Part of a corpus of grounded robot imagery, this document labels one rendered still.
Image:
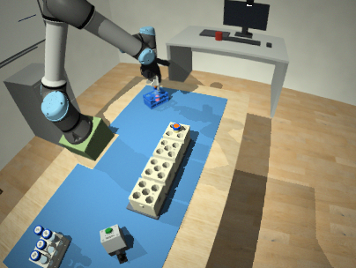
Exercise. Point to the white tube rack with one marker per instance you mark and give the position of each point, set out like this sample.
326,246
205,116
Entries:
59,254

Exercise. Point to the blue tube cap with white dot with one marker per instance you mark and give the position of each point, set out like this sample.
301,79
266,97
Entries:
48,235

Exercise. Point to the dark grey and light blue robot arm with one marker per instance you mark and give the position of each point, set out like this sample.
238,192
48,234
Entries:
56,104

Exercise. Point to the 50 ml tube with dark blue cap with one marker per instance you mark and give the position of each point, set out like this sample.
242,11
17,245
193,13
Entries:
38,230

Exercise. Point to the blue tube rack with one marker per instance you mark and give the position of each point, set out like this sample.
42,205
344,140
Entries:
152,103

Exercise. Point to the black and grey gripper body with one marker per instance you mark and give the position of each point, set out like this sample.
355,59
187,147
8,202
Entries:
150,70

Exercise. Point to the sample tube with blue cap and pink liquid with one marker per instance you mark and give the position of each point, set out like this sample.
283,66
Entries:
156,91

